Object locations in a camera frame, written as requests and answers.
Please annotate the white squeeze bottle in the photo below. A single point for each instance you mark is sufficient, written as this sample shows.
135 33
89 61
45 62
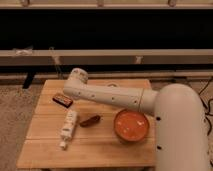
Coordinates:
68 128

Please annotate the orange ceramic bowl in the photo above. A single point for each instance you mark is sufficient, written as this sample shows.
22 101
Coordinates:
131 127

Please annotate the dark chocolate bar wrapper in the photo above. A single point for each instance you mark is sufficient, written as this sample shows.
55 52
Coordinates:
62 100

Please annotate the wooden table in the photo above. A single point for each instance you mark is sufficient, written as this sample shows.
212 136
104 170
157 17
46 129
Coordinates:
96 146

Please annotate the grey metal rail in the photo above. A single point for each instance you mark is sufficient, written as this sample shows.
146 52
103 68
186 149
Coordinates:
103 57

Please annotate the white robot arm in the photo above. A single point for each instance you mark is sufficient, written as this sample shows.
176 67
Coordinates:
181 141

